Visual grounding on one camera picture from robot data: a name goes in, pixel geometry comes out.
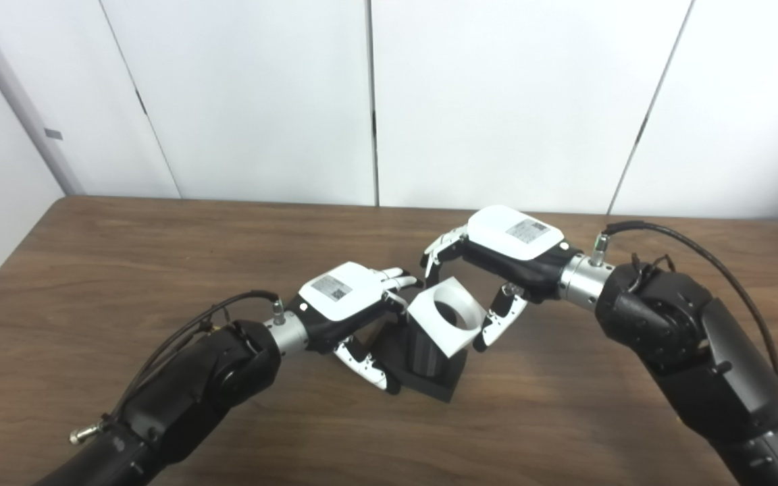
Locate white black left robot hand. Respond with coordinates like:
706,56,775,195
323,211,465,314
288,262,420,396

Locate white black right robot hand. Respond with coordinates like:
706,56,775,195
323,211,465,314
419,205,582,353

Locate white square piece with hole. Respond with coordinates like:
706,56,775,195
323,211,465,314
406,277,488,357

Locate black peg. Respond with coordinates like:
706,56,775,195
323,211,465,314
372,287,469,404

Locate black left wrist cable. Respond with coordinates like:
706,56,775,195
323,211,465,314
70,290,288,445

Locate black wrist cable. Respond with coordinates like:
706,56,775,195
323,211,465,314
590,221,778,436
70,290,288,445

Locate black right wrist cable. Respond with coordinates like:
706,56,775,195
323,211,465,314
590,221,778,436

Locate grey wall corner post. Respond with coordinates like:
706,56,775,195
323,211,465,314
0,0,86,196

